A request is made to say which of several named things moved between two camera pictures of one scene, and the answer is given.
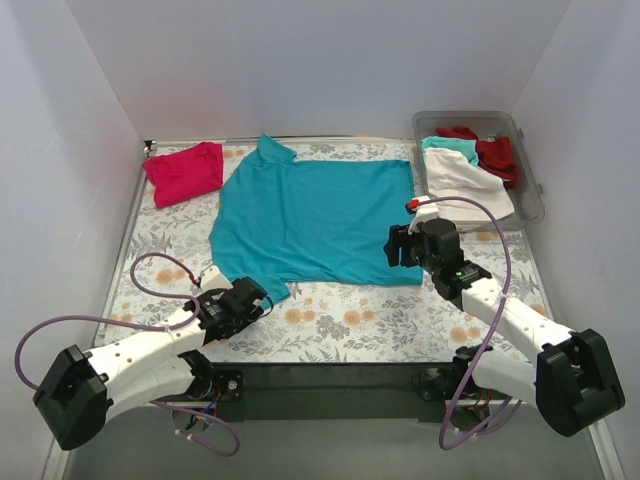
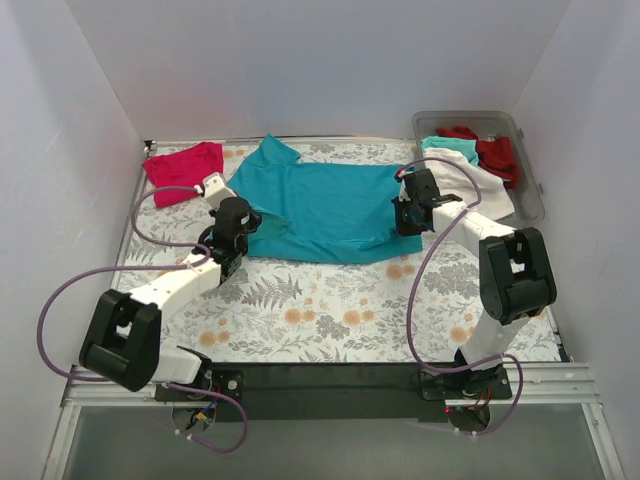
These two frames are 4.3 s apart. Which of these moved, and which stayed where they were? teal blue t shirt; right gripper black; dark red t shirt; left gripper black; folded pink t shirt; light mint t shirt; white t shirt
Moved: left gripper black; teal blue t shirt; right gripper black
Stayed: white t shirt; dark red t shirt; light mint t shirt; folded pink t shirt
